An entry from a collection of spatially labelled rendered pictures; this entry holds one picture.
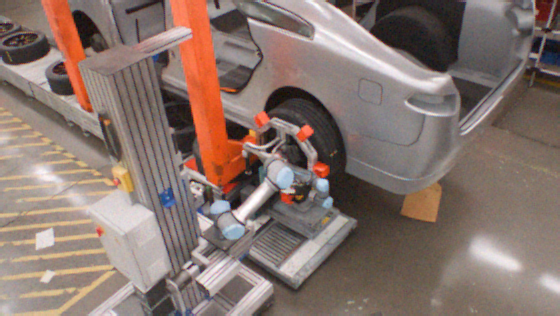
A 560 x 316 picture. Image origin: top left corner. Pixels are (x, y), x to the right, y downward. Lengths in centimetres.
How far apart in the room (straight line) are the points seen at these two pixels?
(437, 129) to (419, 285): 132
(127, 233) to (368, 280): 194
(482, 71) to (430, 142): 173
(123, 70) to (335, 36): 140
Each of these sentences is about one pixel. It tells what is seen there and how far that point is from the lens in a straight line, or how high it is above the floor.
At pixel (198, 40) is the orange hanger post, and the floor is 174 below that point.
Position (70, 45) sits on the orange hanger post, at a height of 124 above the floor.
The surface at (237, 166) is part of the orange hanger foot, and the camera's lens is 382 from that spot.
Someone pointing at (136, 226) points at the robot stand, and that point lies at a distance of 258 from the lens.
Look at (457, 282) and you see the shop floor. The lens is 386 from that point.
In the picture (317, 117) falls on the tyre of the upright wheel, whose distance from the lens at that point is 335.
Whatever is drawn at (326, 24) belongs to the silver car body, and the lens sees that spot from 313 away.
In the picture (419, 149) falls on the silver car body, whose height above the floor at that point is 116.
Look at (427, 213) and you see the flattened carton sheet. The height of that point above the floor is 1.
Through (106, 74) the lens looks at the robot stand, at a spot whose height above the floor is 203.
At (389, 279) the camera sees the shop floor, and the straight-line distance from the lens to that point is 377.
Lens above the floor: 294
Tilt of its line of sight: 38 degrees down
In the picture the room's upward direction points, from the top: 4 degrees counter-clockwise
